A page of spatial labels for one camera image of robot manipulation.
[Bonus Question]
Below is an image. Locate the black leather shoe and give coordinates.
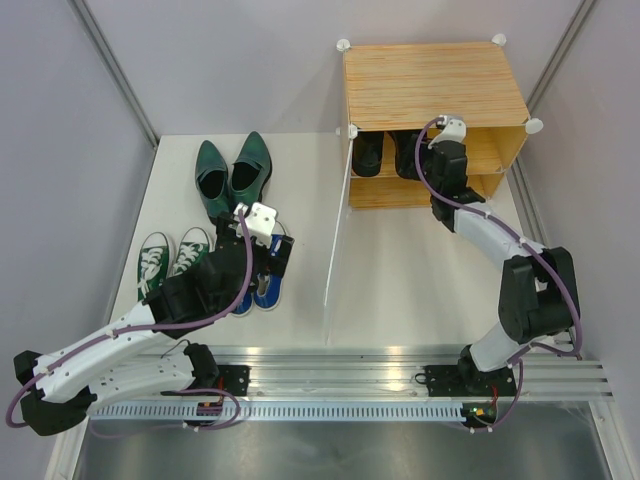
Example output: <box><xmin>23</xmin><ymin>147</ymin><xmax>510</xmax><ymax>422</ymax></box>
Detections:
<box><xmin>352</xmin><ymin>131</ymin><xmax>384</xmax><ymax>178</ymax></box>
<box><xmin>389</xmin><ymin>130</ymin><xmax>420</xmax><ymax>180</ymax></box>

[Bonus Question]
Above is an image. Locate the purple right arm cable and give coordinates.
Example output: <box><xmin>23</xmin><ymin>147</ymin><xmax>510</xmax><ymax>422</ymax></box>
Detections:
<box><xmin>415</xmin><ymin>115</ymin><xmax>586</xmax><ymax>431</ymax></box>

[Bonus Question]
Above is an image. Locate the left green leather shoe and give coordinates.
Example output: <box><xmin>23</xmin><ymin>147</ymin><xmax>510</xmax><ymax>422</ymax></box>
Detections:
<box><xmin>195</xmin><ymin>140</ymin><xmax>234</xmax><ymax>223</ymax></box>

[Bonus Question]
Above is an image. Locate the right green canvas sneaker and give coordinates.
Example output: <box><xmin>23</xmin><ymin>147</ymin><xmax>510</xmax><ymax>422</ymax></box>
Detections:
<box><xmin>168</xmin><ymin>227</ymin><xmax>211</xmax><ymax>277</ymax></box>

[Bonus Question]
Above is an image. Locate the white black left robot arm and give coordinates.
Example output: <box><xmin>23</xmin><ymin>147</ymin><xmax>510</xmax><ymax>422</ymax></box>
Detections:
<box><xmin>5</xmin><ymin>203</ymin><xmax>294</xmax><ymax>436</ymax></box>

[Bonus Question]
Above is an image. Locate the left blue canvas sneaker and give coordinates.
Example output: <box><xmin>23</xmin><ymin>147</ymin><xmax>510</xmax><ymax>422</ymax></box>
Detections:
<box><xmin>232</xmin><ymin>293</ymin><xmax>253</xmax><ymax>317</ymax></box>

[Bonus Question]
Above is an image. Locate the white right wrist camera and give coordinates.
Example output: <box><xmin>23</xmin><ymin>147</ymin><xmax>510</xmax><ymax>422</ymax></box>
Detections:
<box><xmin>428</xmin><ymin>115</ymin><xmax>467</xmax><ymax>149</ymax></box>

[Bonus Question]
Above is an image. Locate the right green leather shoe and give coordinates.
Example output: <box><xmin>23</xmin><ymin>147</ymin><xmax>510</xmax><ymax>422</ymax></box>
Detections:
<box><xmin>230</xmin><ymin>131</ymin><xmax>272</xmax><ymax>208</ymax></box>

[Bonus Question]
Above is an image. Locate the white slotted cable duct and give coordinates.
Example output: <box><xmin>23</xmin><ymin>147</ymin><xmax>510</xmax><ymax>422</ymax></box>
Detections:
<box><xmin>91</xmin><ymin>400</ymin><xmax>466</xmax><ymax>422</ymax></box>

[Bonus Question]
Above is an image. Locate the green leather shoe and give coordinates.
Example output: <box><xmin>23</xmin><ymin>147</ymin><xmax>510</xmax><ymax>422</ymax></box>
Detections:
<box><xmin>195</xmin><ymin>140</ymin><xmax>234</xmax><ymax>223</ymax></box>
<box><xmin>230</xmin><ymin>131</ymin><xmax>272</xmax><ymax>208</ymax></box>

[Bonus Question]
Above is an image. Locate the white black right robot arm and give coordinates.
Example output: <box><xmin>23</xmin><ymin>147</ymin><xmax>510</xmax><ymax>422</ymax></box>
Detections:
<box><xmin>393</xmin><ymin>130</ymin><xmax>582</xmax><ymax>395</ymax></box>

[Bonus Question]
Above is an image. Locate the right blue canvas sneaker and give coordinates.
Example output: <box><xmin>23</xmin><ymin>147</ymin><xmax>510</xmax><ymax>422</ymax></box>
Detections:
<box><xmin>253</xmin><ymin>220</ymin><xmax>287</xmax><ymax>311</ymax></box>

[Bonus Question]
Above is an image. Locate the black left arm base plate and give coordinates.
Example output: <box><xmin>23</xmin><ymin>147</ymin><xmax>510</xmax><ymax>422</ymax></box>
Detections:
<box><xmin>160</xmin><ymin>365</ymin><xmax>250</xmax><ymax>396</ymax></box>

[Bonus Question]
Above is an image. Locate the wooden shoe cabinet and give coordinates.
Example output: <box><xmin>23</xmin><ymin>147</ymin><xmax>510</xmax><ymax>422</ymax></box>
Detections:
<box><xmin>336</xmin><ymin>35</ymin><xmax>542</xmax><ymax>198</ymax></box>

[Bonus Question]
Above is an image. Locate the green canvas sneaker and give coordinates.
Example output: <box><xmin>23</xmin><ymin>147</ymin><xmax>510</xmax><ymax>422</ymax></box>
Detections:
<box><xmin>136</xmin><ymin>232</ymin><xmax>173</xmax><ymax>301</ymax></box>
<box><xmin>168</xmin><ymin>227</ymin><xmax>211</xmax><ymax>277</ymax></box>

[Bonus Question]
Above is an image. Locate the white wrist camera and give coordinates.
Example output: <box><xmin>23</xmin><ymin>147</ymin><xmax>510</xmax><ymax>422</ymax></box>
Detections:
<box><xmin>234</xmin><ymin>202</ymin><xmax>278</xmax><ymax>248</ymax></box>
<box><xmin>428</xmin><ymin>115</ymin><xmax>467</xmax><ymax>149</ymax></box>

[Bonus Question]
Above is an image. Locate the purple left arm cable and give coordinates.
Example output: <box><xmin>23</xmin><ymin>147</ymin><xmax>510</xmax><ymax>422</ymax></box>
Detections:
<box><xmin>4</xmin><ymin>209</ymin><xmax>254</xmax><ymax>440</ymax></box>

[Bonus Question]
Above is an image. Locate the white cabinet door panel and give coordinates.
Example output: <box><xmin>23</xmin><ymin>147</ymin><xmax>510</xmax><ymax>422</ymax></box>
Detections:
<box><xmin>322</xmin><ymin>140</ymin><xmax>353</xmax><ymax>345</ymax></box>

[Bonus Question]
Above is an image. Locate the aluminium mounting rail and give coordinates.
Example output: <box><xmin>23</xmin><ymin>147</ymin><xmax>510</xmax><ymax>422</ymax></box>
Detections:
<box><xmin>89</xmin><ymin>319</ymin><xmax>615</xmax><ymax>401</ymax></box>

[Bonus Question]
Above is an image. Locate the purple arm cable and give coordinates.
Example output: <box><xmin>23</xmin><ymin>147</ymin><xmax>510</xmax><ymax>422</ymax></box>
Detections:
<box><xmin>4</xmin><ymin>209</ymin><xmax>254</xmax><ymax>440</ymax></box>
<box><xmin>415</xmin><ymin>115</ymin><xmax>586</xmax><ymax>431</ymax></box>

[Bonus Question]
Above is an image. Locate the blue canvas sneaker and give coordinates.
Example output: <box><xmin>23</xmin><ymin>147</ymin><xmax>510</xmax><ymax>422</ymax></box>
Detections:
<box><xmin>253</xmin><ymin>220</ymin><xmax>287</xmax><ymax>311</ymax></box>
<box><xmin>232</xmin><ymin>293</ymin><xmax>253</xmax><ymax>317</ymax></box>

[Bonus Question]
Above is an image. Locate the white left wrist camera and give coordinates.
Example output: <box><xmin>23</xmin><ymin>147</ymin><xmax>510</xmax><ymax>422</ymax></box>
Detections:
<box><xmin>234</xmin><ymin>202</ymin><xmax>278</xmax><ymax>248</ymax></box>

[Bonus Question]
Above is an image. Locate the left green canvas sneaker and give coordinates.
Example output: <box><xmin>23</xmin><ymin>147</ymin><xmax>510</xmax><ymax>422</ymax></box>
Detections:
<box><xmin>136</xmin><ymin>232</ymin><xmax>173</xmax><ymax>301</ymax></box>

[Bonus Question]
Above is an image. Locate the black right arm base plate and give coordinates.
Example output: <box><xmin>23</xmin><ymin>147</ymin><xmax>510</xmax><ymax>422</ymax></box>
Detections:
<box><xmin>423</xmin><ymin>365</ymin><xmax>517</xmax><ymax>397</ymax></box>

